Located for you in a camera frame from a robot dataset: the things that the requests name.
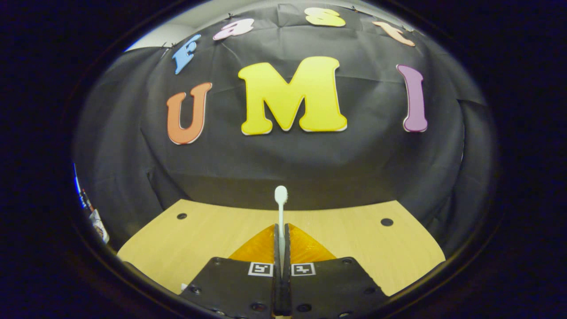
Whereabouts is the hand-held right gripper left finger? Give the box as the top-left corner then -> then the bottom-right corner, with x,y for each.
179,224 -> 284,319

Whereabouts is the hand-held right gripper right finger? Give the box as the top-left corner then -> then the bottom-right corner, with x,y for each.
283,223 -> 390,319

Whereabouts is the pale green toothbrush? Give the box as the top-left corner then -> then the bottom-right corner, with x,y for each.
274,185 -> 289,277

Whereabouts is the white printed sheet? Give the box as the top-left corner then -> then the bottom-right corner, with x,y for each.
79,190 -> 110,244

